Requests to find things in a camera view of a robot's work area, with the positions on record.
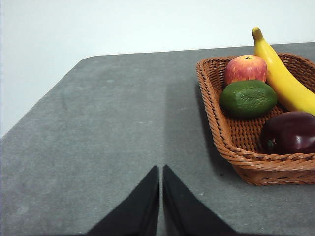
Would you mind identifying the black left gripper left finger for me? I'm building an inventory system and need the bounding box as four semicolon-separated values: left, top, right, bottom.
86;165;161;236

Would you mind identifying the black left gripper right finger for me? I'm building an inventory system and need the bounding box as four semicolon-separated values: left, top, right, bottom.
161;164;237;236

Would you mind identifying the dark red plum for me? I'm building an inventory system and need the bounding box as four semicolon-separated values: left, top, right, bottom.
259;111;315;156

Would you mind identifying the brown wicker basket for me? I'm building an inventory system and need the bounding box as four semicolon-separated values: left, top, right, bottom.
196;52;315;187

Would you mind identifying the green avocado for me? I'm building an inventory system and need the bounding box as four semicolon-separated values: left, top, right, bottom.
219;79;279;119

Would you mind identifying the red yellow apple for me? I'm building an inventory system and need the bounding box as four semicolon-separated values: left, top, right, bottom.
223;54;268;87

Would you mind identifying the yellow banana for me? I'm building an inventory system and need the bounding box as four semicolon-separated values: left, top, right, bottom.
251;26;315;117

